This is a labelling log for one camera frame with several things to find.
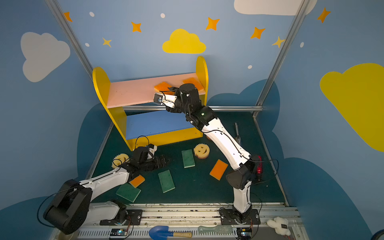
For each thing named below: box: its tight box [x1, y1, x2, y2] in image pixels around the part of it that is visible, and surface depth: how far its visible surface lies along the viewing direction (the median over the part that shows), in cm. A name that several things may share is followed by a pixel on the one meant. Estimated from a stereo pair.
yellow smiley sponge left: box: [111, 153, 130, 169], surface depth 94 cm
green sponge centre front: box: [158, 169, 176, 193], surface depth 88 cm
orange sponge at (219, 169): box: [209, 159, 229, 181], surface depth 92 cm
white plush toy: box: [266, 216, 291, 236], surface depth 72 cm
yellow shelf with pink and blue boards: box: [92, 56, 209, 152], surface depth 83 cm
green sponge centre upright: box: [181, 149, 196, 169], surface depth 97 cm
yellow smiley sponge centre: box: [193, 143, 210, 159], surface depth 98 cm
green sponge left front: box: [115, 182, 142, 203], surface depth 82 cm
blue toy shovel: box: [148, 225, 193, 240], surface depth 72 cm
